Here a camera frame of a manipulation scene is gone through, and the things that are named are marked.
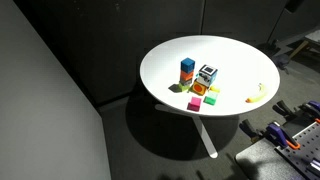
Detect purple clamp with orange trigger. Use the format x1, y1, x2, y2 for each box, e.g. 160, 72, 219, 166
265, 121, 301, 151

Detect plain orange cube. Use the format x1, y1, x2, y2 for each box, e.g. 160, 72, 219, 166
179, 69, 195, 82

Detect white table base legs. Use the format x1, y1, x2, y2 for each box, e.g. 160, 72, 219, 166
154, 103, 219, 160

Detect wooden leg side table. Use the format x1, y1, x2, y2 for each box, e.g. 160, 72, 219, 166
287, 28, 320, 61

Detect orange cube with red circle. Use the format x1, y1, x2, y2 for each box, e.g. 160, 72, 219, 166
189, 80, 210, 97

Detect green block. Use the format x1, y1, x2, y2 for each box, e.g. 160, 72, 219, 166
203, 91, 220, 107

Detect white blue number cube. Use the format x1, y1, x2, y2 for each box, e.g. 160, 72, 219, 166
195, 64, 219, 88

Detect perforated metal board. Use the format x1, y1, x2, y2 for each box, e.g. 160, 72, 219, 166
274, 121, 320, 180

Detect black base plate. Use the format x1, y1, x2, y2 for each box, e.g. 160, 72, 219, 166
234, 137, 309, 180

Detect grey cube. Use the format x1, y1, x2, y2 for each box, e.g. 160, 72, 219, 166
179, 78, 194, 86

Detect lime green cube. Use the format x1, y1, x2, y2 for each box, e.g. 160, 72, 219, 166
177, 82, 192, 93

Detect pink block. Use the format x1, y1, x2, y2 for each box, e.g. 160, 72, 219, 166
186, 96, 203, 113

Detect yellow banana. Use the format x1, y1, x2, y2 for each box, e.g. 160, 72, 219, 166
245, 82, 269, 104

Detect black spring clamp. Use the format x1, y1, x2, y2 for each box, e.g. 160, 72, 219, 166
239, 118, 265, 143
272, 99, 298, 118

